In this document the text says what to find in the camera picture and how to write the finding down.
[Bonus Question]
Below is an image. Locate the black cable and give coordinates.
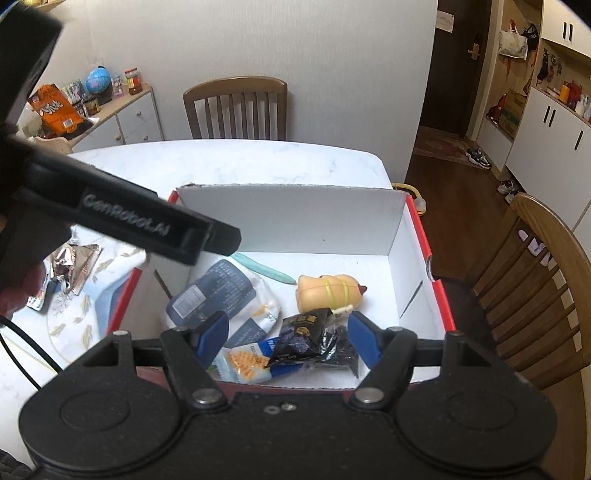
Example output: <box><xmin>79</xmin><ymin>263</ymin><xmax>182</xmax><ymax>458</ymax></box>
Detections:
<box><xmin>0</xmin><ymin>316</ymin><xmax>63</xmax><ymax>393</ymax></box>

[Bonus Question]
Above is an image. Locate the white two-door floor cabinet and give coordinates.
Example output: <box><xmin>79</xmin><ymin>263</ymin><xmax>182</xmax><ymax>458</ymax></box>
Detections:
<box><xmin>503</xmin><ymin>87</ymin><xmax>591</xmax><ymax>232</ymax></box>

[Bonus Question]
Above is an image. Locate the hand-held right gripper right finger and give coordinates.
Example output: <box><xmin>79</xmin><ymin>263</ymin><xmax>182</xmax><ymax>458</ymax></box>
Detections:
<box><xmin>347</xmin><ymin>311</ymin><xmax>498</xmax><ymax>409</ymax></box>

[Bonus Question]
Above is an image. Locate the white drawer cabinet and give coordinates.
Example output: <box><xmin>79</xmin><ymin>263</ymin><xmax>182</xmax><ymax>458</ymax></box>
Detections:
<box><xmin>65</xmin><ymin>83</ymin><xmax>164</xmax><ymax>155</ymax></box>

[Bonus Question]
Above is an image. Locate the colourful printed box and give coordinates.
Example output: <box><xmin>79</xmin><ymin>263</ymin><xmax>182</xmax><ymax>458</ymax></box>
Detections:
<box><xmin>62</xmin><ymin>80</ymin><xmax>86</xmax><ymax>116</ymax></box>

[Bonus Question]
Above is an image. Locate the black clear plastic packet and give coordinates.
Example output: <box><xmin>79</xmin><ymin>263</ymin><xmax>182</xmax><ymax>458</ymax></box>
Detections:
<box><xmin>318</xmin><ymin>323</ymin><xmax>360</xmax><ymax>377</ymax></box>

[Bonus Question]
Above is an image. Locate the white upper wall cabinet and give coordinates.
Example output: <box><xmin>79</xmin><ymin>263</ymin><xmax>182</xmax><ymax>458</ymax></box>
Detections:
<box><xmin>540</xmin><ymin>0</ymin><xmax>591</xmax><ymax>52</ymax></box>

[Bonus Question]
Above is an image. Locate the teal green stick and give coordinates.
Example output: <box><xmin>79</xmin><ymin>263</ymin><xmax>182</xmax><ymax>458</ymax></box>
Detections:
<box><xmin>231</xmin><ymin>251</ymin><xmax>297</xmax><ymax>284</ymax></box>

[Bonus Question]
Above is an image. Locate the yellow toy figure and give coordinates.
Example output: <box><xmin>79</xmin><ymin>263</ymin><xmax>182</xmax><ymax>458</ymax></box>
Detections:
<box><xmin>295</xmin><ymin>273</ymin><xmax>369</xmax><ymax>313</ymax></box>

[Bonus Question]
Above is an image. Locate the beige tote bag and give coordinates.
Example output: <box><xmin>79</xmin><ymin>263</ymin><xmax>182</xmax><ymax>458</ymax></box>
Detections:
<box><xmin>498</xmin><ymin>21</ymin><xmax>528</xmax><ymax>60</ymax></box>

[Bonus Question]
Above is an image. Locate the red cardboard shoe box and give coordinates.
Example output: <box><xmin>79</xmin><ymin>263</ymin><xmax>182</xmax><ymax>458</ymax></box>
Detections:
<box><xmin>107</xmin><ymin>184</ymin><xmax>455</xmax><ymax>391</ymax></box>

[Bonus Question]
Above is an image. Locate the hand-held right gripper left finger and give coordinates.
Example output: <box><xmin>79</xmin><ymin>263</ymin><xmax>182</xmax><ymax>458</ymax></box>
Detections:
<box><xmin>85</xmin><ymin>311</ymin><xmax>230</xmax><ymax>409</ymax></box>

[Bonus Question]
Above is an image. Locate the blue white pouch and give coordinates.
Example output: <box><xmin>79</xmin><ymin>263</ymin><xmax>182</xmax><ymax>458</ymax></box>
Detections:
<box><xmin>165</xmin><ymin>259</ymin><xmax>282</xmax><ymax>347</ymax></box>

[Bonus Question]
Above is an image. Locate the orange snack bag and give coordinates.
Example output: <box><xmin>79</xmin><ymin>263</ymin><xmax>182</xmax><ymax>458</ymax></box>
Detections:
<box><xmin>28</xmin><ymin>84</ymin><xmax>86</xmax><ymax>137</ymax></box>

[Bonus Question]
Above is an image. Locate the small blue globe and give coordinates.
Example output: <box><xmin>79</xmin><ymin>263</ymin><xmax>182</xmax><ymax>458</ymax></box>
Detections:
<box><xmin>85</xmin><ymin>67</ymin><xmax>115</xmax><ymax>104</ymax></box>

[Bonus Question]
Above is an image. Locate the pair of white sneakers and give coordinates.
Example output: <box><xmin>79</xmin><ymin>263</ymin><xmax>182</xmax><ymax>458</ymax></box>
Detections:
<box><xmin>498</xmin><ymin>180</ymin><xmax>525</xmax><ymax>204</ymax></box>

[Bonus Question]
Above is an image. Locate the silver foil snack wrapper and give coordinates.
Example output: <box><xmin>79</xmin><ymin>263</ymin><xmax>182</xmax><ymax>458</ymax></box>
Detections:
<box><xmin>44</xmin><ymin>244</ymin><xmax>101</xmax><ymax>295</ymax></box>

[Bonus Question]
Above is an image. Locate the pair of white slippers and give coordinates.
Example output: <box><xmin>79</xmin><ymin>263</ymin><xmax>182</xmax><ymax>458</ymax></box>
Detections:
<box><xmin>517</xmin><ymin>228</ymin><xmax>558</xmax><ymax>269</ymax></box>

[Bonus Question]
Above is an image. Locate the dark wooden door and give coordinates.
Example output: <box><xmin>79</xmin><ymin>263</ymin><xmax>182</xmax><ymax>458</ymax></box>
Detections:
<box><xmin>419</xmin><ymin>0</ymin><xmax>492</xmax><ymax>139</ymax></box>

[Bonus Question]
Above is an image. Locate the orange cracker packet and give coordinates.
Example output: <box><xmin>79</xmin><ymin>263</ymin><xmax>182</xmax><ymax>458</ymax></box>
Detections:
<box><xmin>210</xmin><ymin>339</ymin><xmax>280</xmax><ymax>384</ymax></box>

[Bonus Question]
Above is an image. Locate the wooden slat-back chair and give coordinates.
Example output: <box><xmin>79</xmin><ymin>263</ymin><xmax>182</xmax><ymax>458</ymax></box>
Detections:
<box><xmin>183</xmin><ymin>76</ymin><xmax>288</xmax><ymax>141</ymax></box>
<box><xmin>464</xmin><ymin>193</ymin><xmax>591</xmax><ymax>391</ymax></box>

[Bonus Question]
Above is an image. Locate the patterned floor rug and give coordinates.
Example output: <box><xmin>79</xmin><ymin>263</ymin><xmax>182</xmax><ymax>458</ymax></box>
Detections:
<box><xmin>412</xmin><ymin>138</ymin><xmax>469</xmax><ymax>163</ymax></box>

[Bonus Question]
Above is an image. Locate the yellow white handled object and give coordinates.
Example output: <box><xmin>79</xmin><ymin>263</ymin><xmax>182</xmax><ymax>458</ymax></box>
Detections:
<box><xmin>392</xmin><ymin>182</ymin><xmax>426</xmax><ymax>215</ymax></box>

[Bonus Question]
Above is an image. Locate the pair of black sneakers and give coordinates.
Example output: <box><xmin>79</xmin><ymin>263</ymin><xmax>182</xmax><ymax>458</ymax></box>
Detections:
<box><xmin>465</xmin><ymin>148</ymin><xmax>491</xmax><ymax>171</ymax></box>

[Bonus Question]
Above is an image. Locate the brown cardboard carton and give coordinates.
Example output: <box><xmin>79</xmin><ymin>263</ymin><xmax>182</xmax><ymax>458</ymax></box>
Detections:
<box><xmin>501</xmin><ymin>95</ymin><xmax>527</xmax><ymax>136</ymax></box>

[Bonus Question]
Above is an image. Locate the person's left hand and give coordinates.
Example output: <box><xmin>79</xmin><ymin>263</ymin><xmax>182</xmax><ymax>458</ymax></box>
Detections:
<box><xmin>0</xmin><ymin>268</ymin><xmax>48</xmax><ymax>317</ymax></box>

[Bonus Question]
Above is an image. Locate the black snack packet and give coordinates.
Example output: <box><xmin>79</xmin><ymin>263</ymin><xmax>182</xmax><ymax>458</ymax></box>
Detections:
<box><xmin>265</xmin><ymin>310</ymin><xmax>334</xmax><ymax>367</ymax></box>

